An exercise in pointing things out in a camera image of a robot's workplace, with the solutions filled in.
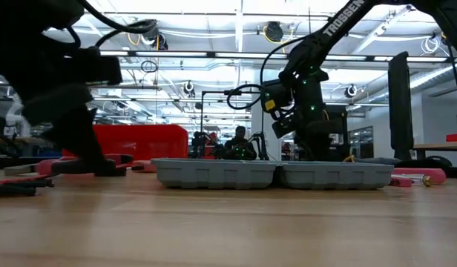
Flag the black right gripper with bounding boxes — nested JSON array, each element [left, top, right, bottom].
[[263, 70, 345, 160]]

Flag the red handled pliers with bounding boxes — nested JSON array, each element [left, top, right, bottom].
[[4, 154, 135, 177]]

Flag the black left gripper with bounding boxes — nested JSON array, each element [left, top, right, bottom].
[[0, 36, 124, 177]]

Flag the white round column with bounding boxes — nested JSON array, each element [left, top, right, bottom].
[[251, 69, 282, 161]]

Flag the black gantry frame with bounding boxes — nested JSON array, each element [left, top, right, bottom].
[[200, 90, 266, 134]]

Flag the black red background robot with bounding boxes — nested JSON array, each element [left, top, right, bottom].
[[191, 130, 225, 159]]

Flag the grey plastic tool case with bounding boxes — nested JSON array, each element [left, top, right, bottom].
[[151, 157, 395, 191]]

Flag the long ceiling light bar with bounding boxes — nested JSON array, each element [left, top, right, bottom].
[[98, 50, 457, 62]]

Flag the black upright panel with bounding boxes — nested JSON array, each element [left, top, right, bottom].
[[387, 51, 415, 161]]

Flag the red black bit holder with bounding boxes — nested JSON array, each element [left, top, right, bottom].
[[0, 174, 55, 197]]

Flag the red plastic box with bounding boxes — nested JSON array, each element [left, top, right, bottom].
[[91, 124, 189, 162]]

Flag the wooden side table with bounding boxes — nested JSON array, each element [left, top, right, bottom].
[[413, 141, 457, 152]]

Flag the black monitor screen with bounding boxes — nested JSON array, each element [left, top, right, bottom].
[[323, 105, 349, 135]]

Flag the person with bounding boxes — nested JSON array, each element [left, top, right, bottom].
[[223, 125, 257, 161]]

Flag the black work glove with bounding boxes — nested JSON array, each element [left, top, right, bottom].
[[394, 155, 454, 170]]

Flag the red handled chrome screwdriver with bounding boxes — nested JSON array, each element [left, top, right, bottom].
[[393, 167, 447, 185]]

